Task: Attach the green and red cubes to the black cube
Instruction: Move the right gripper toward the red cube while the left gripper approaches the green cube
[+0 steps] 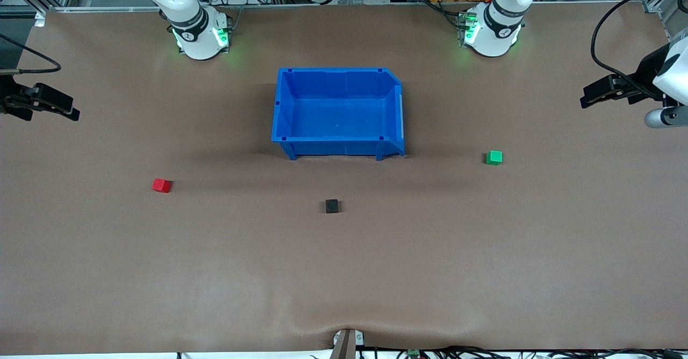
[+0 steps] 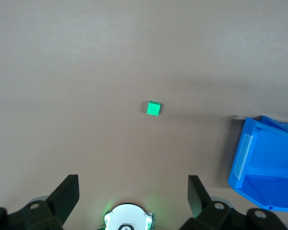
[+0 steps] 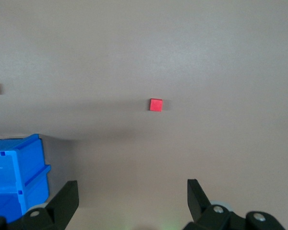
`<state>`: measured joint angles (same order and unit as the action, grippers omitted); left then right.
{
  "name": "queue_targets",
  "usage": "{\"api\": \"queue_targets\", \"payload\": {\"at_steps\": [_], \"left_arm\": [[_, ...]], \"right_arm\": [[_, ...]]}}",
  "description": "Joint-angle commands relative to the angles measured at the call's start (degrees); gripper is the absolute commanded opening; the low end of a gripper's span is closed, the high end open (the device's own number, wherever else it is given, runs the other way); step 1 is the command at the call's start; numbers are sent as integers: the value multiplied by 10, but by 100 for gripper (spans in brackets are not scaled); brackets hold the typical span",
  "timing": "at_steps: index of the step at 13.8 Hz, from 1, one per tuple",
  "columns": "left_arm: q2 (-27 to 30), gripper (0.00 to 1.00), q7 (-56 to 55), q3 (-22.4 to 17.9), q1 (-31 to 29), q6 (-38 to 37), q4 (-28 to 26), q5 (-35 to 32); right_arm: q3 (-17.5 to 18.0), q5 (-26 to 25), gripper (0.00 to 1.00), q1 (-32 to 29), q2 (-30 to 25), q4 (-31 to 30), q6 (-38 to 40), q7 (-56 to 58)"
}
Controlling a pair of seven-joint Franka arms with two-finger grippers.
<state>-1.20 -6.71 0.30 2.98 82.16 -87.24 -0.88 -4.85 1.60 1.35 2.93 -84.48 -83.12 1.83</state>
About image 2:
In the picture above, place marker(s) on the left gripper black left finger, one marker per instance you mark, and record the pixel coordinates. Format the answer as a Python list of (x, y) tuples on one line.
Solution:
[(60, 198)]

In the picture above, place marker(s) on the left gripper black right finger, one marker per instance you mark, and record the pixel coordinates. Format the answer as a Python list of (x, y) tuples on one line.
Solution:
[(201, 201)]

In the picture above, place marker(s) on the green cube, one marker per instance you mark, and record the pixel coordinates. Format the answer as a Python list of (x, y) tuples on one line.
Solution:
[(153, 109)]

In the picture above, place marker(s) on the blue plastic storage bin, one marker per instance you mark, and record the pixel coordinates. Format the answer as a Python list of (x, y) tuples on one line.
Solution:
[(266, 163)]

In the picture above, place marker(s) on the brown table cover sheet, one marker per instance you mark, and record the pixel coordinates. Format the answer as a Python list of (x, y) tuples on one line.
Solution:
[(86, 72)]

